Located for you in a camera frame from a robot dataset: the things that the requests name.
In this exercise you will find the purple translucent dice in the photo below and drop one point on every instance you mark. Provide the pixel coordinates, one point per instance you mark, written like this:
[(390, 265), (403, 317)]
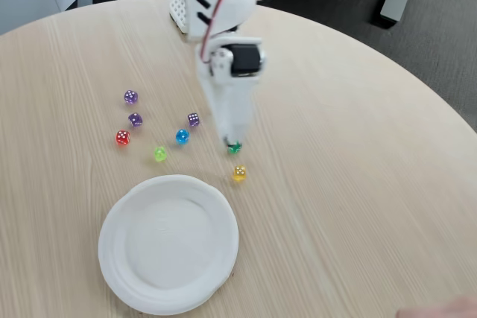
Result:
[(135, 120), (193, 119), (131, 97)]

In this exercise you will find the red translucent dice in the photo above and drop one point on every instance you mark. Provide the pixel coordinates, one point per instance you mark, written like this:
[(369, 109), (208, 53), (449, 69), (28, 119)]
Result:
[(123, 137)]

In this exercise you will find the light green translucent dice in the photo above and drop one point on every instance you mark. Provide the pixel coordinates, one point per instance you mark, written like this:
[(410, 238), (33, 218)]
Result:
[(160, 154)]

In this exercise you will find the white paper plate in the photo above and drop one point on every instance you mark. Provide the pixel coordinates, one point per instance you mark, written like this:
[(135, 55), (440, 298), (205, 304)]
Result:
[(167, 247)]

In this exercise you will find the yellow translucent dice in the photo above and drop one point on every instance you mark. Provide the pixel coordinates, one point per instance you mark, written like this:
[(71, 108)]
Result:
[(239, 173)]

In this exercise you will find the blue translucent dice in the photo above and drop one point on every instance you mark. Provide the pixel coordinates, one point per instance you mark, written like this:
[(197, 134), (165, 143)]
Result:
[(182, 136)]

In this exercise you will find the dark green translucent dice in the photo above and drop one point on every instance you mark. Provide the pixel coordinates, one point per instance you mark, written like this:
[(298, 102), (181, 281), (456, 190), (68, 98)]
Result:
[(234, 149)]

